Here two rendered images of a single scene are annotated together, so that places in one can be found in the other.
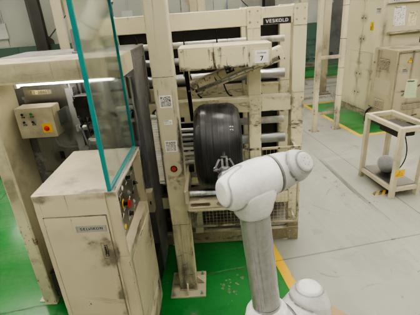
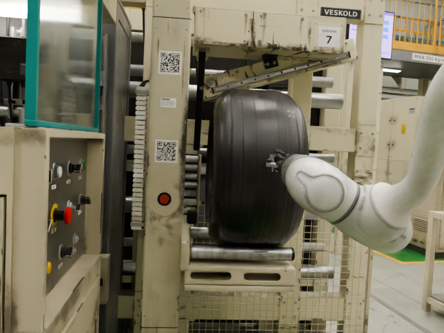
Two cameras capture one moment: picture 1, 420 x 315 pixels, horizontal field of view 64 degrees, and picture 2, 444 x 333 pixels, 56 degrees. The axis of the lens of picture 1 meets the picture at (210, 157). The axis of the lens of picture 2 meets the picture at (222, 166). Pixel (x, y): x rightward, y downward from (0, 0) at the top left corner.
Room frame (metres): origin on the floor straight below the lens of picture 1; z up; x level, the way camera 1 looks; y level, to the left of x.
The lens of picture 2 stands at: (0.59, 0.22, 1.26)
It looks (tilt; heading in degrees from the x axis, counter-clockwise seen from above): 3 degrees down; 353
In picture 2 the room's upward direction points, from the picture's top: 3 degrees clockwise
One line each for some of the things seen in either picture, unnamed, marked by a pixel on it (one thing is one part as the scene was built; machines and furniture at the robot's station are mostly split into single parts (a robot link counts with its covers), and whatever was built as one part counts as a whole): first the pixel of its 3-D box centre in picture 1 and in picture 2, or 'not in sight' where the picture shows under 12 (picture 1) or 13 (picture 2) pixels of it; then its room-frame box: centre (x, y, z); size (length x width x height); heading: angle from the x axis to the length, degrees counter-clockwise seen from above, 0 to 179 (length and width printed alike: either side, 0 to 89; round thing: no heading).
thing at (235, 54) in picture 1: (224, 55); (265, 37); (2.37, -0.15, 1.71); 0.61 x 0.25 x 0.15; 88
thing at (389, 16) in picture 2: not in sight; (369, 34); (5.34, -2.00, 2.60); 0.60 x 0.05 x 0.55; 99
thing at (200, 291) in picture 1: (189, 282); not in sight; (2.07, 0.24, 0.02); 0.27 x 0.27 x 0.04; 88
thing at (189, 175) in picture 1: (188, 183); (185, 240); (2.08, 0.16, 0.90); 0.40 x 0.03 x 0.10; 178
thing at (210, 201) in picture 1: (214, 200); (238, 272); (1.94, -0.01, 0.84); 0.36 x 0.09 x 0.06; 88
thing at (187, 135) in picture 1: (184, 144); (176, 187); (2.47, 0.19, 1.05); 0.20 x 0.15 x 0.30; 88
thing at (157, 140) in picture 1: (159, 149); (141, 158); (2.04, 0.33, 1.19); 0.05 x 0.04 x 0.48; 178
